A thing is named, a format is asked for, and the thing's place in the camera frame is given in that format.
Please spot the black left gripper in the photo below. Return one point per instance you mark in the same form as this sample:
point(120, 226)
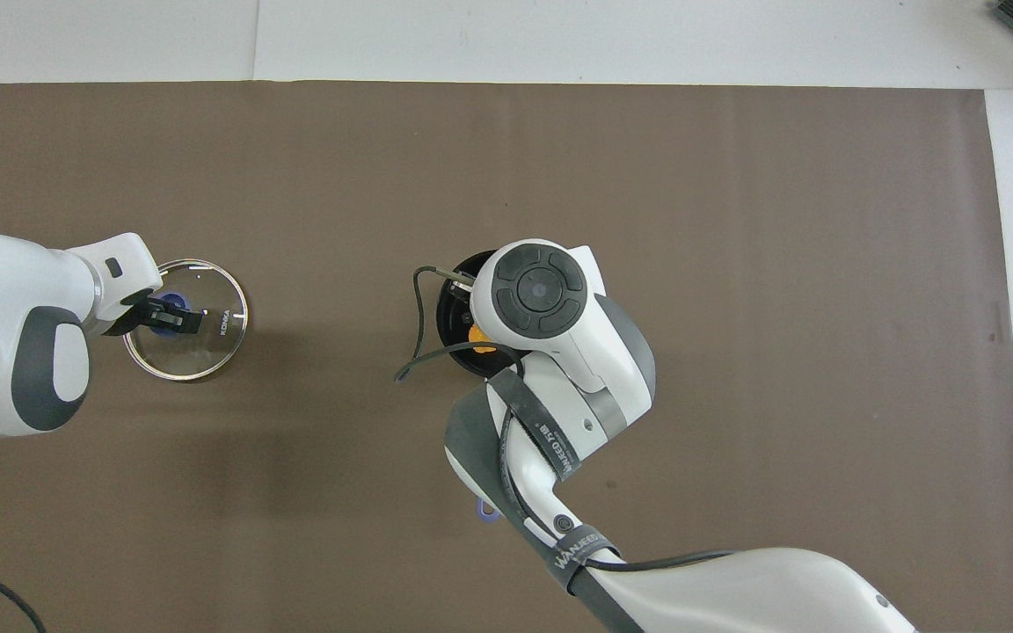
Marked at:
point(135, 315)

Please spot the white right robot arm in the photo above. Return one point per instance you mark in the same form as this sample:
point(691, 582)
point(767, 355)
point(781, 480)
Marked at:
point(594, 352)

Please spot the brown table mat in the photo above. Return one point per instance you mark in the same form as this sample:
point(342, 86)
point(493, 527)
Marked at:
point(779, 220)

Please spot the yellow corn cob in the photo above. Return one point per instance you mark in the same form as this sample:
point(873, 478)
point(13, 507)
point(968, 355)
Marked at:
point(482, 338)

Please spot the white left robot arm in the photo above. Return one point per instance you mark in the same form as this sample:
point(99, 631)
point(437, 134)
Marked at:
point(5, 290)

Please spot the glass lid with blue knob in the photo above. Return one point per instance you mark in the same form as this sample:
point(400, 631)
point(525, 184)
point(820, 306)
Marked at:
point(207, 347)

